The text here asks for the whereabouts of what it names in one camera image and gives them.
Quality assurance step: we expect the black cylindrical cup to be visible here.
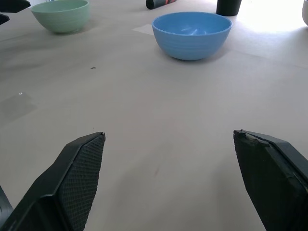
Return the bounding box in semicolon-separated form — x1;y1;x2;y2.
216;0;242;17

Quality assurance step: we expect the white rounded object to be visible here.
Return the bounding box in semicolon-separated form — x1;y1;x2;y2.
302;1;308;26

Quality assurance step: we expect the blue plastic bowl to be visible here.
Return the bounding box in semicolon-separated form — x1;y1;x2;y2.
151;12;233;61

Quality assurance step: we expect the green plastic bowl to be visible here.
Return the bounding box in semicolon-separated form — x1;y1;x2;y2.
30;0;90;34

